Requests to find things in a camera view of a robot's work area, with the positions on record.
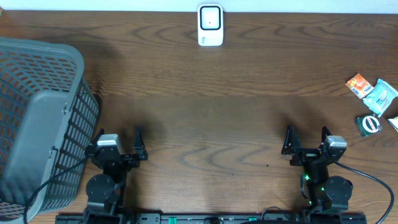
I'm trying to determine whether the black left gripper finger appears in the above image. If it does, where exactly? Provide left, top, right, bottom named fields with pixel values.
left=133, top=127, right=146, bottom=154
left=91, top=128, right=104, bottom=146

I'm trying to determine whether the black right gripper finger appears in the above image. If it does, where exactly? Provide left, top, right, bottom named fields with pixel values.
left=281, top=125, right=301, bottom=155
left=322, top=126, right=331, bottom=144

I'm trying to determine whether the green square box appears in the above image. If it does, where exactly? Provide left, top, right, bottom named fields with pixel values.
left=354, top=114, right=383, bottom=138

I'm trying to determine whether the small orange snack packet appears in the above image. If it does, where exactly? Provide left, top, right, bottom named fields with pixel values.
left=345, top=73, right=374, bottom=99

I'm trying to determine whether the teal wet wipes pack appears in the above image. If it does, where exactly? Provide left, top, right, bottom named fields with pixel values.
left=363, top=78, right=397, bottom=118

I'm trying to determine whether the yellow snack bag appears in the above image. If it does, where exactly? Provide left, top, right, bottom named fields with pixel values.
left=388, top=117, right=398, bottom=132

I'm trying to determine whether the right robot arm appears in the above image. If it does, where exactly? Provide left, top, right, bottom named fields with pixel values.
left=281, top=125, right=353, bottom=223

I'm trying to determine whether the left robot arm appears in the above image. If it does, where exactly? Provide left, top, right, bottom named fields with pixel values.
left=83, top=128, right=148, bottom=223

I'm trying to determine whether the white barcode scanner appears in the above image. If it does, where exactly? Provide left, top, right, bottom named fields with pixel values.
left=197, top=4, right=224, bottom=47

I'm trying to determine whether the grey plastic shopping basket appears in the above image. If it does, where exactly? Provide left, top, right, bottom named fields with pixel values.
left=1, top=37, right=99, bottom=223

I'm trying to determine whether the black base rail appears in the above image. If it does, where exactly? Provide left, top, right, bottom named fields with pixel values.
left=55, top=211, right=367, bottom=224

